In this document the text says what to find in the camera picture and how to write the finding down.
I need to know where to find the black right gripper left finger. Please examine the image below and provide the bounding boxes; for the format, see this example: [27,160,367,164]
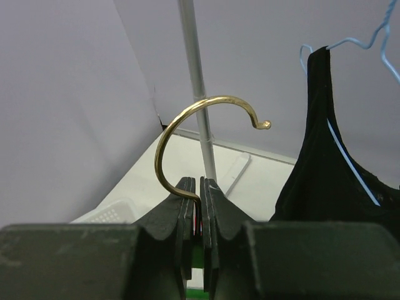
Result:
[1,194,194,299]

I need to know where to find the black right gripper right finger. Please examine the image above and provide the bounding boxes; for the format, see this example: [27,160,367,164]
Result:
[199,178,399,299]

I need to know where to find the green hanger with gold hook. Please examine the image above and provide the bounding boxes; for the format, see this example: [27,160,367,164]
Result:
[154,94,272,300]

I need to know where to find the black tank top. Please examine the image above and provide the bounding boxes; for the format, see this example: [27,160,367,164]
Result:
[271,47,399,230]

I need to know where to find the light blue wire hanger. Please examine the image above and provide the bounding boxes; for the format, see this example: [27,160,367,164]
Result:
[301,1,399,188]

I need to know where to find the white plastic basket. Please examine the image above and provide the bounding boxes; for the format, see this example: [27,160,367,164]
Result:
[72,197,139,224]

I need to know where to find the white clothes rack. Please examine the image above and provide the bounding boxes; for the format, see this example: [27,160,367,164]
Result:
[177,0,251,197]

